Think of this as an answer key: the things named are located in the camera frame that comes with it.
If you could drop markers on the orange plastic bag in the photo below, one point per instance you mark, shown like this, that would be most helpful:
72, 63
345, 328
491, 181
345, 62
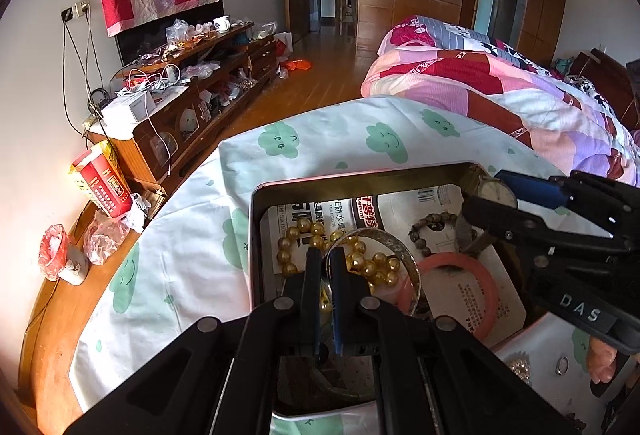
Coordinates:
297, 64

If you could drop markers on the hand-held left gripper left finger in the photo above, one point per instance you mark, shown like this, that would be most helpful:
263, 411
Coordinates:
312, 285

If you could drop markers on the black television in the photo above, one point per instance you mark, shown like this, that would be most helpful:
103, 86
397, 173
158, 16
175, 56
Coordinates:
150, 37

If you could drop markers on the pink plastic bag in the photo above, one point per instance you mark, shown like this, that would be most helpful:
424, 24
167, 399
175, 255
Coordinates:
54, 250

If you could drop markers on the clear plastic bag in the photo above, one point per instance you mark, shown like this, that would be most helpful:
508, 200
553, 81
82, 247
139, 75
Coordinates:
102, 240

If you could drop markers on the red carton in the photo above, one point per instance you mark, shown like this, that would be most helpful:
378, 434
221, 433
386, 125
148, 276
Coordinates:
105, 185

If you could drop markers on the wooden headboard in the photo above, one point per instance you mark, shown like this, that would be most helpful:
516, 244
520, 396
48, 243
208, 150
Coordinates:
605, 70

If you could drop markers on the pink bangle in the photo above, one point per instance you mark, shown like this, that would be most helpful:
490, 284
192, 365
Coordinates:
487, 310

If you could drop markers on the red paper bag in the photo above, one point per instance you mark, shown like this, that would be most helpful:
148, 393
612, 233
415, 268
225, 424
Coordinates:
282, 47

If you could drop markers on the cloud printed tablecloth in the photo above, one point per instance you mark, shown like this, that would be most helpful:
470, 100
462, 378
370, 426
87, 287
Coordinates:
350, 140

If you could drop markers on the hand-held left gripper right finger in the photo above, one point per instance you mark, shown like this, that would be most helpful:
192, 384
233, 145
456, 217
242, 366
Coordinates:
340, 300

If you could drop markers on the printed paper sheet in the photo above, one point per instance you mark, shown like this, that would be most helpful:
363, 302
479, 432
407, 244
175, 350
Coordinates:
465, 295

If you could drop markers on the pink metal tin box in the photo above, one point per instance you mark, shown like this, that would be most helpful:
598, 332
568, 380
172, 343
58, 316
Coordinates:
257, 240

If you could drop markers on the metal wrist watch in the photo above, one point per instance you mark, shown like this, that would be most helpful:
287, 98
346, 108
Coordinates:
492, 192

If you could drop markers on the white box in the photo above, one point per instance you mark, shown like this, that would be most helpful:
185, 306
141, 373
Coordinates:
140, 107

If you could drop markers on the white mug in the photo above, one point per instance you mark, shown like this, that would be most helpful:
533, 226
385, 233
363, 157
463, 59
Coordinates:
221, 24

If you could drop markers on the pink patchwork quilt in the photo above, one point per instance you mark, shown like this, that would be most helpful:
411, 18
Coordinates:
500, 85

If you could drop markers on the wall socket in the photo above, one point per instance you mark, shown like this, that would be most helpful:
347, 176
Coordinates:
75, 11

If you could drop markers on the person's right hand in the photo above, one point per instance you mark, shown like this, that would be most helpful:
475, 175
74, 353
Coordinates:
602, 365

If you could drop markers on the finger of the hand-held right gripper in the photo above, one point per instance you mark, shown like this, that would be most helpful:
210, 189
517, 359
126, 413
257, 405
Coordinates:
530, 190
500, 220

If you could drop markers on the wooden television cabinet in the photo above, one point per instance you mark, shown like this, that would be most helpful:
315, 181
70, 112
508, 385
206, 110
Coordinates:
150, 150

